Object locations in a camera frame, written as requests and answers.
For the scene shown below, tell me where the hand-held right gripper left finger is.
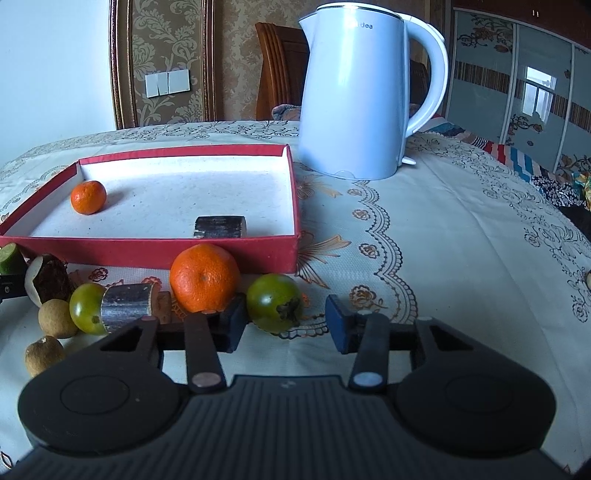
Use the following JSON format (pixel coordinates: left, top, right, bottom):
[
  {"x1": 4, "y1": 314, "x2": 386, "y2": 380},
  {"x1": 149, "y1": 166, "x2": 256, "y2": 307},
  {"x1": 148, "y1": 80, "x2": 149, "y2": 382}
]
[{"x1": 100, "y1": 293, "x2": 247, "y2": 394}]

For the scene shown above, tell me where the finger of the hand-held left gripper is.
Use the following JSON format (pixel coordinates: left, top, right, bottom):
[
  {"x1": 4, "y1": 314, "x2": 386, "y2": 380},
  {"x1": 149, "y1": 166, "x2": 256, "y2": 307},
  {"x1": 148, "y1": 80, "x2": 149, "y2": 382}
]
[{"x1": 0, "y1": 273, "x2": 26, "y2": 303}]

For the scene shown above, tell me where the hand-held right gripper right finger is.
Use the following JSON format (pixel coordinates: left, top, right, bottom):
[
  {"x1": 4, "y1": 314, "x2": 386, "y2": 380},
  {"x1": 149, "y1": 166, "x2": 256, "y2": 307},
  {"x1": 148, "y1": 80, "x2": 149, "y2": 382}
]
[{"x1": 325, "y1": 294, "x2": 485, "y2": 396}]

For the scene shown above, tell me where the green cucumber piece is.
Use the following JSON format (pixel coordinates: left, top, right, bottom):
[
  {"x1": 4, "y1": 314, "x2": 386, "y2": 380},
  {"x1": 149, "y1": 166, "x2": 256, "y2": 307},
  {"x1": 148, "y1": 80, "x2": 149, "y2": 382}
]
[{"x1": 0, "y1": 243, "x2": 27, "y2": 276}]

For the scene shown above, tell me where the green tomato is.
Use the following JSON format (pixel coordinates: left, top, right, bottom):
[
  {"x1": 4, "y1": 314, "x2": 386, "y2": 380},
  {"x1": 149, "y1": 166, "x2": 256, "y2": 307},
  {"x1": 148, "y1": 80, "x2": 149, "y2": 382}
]
[
  {"x1": 246, "y1": 274, "x2": 303, "y2": 334},
  {"x1": 69, "y1": 283, "x2": 109, "y2": 336}
]

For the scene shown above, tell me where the large orange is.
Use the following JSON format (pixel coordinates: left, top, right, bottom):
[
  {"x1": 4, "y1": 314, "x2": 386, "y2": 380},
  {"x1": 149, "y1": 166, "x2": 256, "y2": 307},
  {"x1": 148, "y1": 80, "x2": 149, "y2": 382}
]
[{"x1": 169, "y1": 243, "x2": 241, "y2": 313}]

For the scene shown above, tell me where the brown kiwi fruit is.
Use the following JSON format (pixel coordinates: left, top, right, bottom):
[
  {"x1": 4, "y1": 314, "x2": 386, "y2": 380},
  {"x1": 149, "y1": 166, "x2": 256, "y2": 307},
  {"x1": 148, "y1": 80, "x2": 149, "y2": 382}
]
[{"x1": 38, "y1": 298, "x2": 79, "y2": 339}]

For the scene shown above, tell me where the dark sugarcane piece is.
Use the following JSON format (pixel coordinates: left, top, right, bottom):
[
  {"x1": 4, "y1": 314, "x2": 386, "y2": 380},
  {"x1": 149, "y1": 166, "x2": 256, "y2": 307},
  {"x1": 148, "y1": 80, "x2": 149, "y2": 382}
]
[
  {"x1": 194, "y1": 215, "x2": 247, "y2": 241},
  {"x1": 100, "y1": 282, "x2": 161, "y2": 334}
]

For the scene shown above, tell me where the red-edged white tray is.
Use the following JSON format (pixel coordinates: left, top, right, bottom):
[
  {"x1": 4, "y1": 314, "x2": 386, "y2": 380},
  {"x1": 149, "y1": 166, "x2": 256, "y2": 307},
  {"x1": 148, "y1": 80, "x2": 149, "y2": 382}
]
[{"x1": 0, "y1": 144, "x2": 302, "y2": 274}]

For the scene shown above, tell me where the brown longan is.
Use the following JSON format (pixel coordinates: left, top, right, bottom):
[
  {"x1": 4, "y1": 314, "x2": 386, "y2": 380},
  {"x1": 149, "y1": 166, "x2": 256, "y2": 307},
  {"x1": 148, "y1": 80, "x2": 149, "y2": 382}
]
[{"x1": 24, "y1": 336, "x2": 65, "y2": 378}]

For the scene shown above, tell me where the small orange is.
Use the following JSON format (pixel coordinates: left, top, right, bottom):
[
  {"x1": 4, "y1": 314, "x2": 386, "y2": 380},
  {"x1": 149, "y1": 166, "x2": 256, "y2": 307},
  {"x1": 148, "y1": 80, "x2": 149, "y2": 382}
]
[{"x1": 71, "y1": 180, "x2": 107, "y2": 216}]

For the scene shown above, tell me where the embroidered white tablecloth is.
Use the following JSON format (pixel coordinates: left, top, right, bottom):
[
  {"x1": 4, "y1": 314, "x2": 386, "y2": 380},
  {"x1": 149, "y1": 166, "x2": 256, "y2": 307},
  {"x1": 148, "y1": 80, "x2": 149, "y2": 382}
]
[{"x1": 0, "y1": 120, "x2": 591, "y2": 480}]

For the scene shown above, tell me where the white electric kettle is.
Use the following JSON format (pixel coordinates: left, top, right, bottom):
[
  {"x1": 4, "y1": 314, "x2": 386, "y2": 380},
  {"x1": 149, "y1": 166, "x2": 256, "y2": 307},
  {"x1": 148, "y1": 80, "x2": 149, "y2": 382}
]
[{"x1": 297, "y1": 1, "x2": 450, "y2": 182}]

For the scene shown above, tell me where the striped colourful blanket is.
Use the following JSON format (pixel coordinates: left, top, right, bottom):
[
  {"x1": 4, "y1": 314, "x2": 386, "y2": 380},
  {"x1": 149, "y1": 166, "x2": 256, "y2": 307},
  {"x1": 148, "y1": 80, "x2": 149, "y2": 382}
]
[{"x1": 431, "y1": 115, "x2": 591, "y2": 213}]

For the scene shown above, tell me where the wooden headboard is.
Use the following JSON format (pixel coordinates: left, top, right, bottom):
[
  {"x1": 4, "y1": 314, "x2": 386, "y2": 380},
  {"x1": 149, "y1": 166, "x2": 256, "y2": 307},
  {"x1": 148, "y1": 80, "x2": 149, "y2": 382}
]
[{"x1": 255, "y1": 22, "x2": 431, "y2": 121}]

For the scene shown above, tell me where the floral sliding wardrobe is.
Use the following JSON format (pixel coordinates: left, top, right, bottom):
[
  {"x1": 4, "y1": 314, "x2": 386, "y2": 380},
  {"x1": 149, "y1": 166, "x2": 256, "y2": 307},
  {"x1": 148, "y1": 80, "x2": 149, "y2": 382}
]
[{"x1": 443, "y1": 7, "x2": 591, "y2": 178}]

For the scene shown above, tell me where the wooden wall moulding frame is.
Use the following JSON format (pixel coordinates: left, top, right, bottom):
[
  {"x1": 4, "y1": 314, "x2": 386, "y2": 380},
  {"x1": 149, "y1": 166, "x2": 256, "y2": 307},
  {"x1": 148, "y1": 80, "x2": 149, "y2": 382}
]
[{"x1": 109, "y1": 0, "x2": 218, "y2": 130}]

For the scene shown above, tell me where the white wall switch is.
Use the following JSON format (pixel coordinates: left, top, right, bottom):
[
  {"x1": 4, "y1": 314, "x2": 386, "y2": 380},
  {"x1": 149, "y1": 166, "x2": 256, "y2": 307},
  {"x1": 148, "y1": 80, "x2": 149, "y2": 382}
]
[{"x1": 145, "y1": 69, "x2": 190, "y2": 98}]

